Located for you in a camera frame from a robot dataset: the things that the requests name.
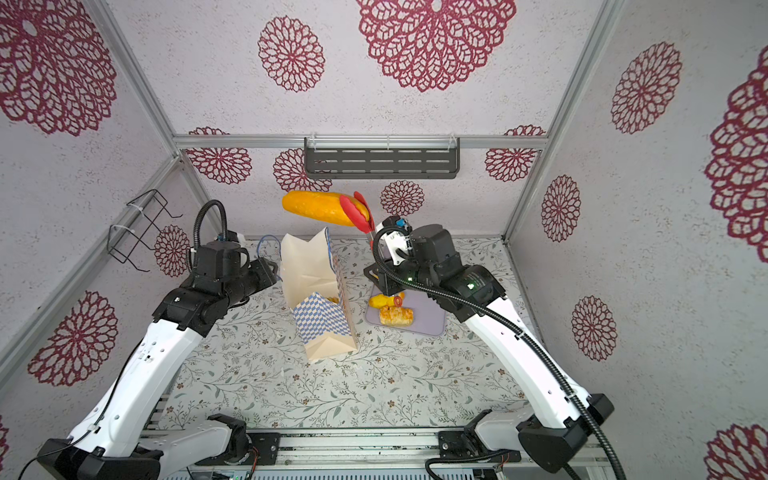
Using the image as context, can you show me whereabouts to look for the black wire wall rack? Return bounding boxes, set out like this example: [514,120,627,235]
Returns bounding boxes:
[106,188,182,273]

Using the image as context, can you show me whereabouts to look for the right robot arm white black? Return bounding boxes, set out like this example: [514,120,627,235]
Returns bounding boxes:
[364,217,626,479]

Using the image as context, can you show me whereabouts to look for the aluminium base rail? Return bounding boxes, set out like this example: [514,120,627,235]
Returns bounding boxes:
[106,427,610,480]

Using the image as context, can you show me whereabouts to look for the glazed pastry bread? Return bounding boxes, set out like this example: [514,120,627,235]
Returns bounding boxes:
[379,306,414,327]

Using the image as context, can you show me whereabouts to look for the dark grey wall shelf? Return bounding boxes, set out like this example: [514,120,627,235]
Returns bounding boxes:
[303,137,460,180]

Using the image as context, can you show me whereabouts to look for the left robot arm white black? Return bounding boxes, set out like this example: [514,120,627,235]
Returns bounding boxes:
[34,240,278,479]

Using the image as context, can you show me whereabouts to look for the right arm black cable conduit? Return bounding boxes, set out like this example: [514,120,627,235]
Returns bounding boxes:
[371,225,628,480]

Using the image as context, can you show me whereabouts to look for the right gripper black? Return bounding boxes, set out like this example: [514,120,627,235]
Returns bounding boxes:
[365,256,441,299]

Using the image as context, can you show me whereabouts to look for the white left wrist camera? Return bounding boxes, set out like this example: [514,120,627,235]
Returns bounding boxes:
[226,230,246,244]

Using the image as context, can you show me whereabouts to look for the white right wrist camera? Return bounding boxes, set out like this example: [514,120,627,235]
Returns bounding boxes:
[377,215,412,266]

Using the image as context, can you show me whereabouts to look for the red metal kitchen tongs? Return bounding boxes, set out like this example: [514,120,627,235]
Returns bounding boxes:
[339,191,403,307]

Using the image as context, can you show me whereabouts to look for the blue checkered paper bag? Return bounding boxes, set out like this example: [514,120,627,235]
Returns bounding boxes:
[256,228,359,363]

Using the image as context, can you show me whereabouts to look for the yellow twisted bread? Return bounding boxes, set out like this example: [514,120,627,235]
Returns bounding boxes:
[368,292,405,309]

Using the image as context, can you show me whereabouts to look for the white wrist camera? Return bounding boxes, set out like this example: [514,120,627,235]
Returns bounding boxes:
[377,215,412,266]
[226,230,246,244]

